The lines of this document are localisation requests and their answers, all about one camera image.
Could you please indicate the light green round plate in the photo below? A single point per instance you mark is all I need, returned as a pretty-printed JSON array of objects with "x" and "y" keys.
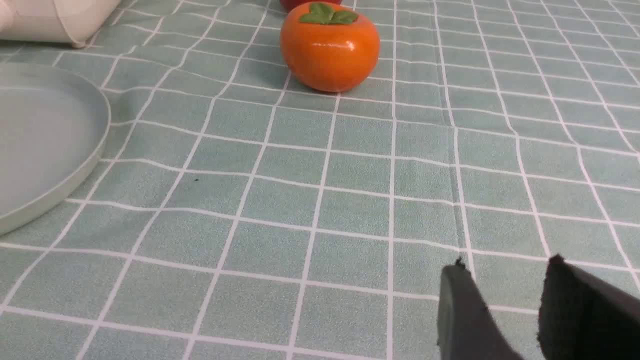
[{"x": 53, "y": 130}]

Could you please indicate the white two-slot toaster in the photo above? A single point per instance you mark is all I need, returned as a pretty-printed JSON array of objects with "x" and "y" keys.
[{"x": 71, "y": 22}]

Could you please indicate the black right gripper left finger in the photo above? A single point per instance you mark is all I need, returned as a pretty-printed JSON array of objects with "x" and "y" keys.
[{"x": 466, "y": 327}]

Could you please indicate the orange persimmon with green leaf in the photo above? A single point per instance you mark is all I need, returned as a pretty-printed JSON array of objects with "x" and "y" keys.
[{"x": 329, "y": 47}]

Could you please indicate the red apple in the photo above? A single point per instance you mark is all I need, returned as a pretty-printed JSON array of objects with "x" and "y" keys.
[{"x": 289, "y": 5}]

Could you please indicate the green checkered tablecloth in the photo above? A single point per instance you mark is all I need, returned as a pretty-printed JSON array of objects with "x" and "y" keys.
[{"x": 236, "y": 214}]

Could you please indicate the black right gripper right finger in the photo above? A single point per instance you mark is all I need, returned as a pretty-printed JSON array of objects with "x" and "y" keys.
[{"x": 582, "y": 317}]

